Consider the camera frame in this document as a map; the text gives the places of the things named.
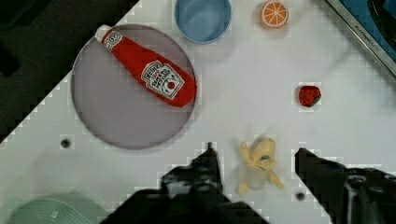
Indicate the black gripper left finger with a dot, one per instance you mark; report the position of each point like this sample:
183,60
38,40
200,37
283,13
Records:
190,194

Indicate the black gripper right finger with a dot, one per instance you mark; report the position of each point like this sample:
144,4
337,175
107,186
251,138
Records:
348,195

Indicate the yellow plush peeled banana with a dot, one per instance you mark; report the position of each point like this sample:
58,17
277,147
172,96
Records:
260,163

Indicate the silver toaster oven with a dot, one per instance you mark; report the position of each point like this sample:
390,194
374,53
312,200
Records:
373,22

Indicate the red strawberry toy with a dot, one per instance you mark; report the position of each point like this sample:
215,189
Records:
309,95

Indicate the red ketchup bottle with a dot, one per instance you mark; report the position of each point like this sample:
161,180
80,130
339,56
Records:
155,73

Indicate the grey round plate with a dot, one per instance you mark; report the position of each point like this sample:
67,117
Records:
114,107

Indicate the green oval colander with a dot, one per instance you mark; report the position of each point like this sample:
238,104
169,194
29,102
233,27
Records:
64,208

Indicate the blue bowl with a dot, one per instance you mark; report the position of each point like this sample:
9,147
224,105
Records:
203,21

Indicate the orange slice toy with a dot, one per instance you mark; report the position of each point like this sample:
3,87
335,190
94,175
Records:
273,14

